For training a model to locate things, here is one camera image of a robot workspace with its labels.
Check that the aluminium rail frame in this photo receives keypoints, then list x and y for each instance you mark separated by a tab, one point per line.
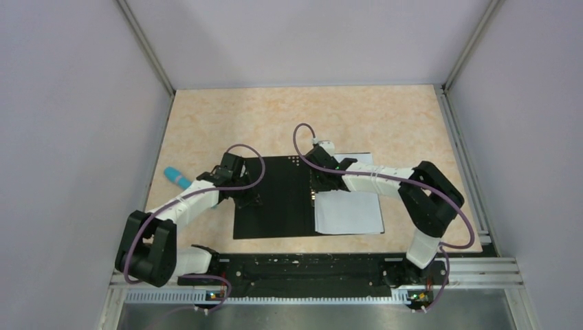
464	273

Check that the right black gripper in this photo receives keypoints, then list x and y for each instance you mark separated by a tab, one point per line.
317	185

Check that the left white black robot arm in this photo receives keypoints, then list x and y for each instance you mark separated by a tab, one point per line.
147	252

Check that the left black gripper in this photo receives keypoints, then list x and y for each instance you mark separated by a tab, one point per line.
250	199

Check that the cyan marker pen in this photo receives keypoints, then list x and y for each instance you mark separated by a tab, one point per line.
177	177

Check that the grey black folder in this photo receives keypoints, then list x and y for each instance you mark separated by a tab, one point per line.
286	211

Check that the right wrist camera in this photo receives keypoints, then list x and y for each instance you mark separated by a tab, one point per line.
327	145

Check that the paper sheet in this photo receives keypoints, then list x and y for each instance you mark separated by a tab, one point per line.
340	212

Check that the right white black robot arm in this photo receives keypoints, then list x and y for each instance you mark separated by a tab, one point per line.
430	198

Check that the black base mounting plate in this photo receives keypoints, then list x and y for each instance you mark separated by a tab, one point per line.
356	275

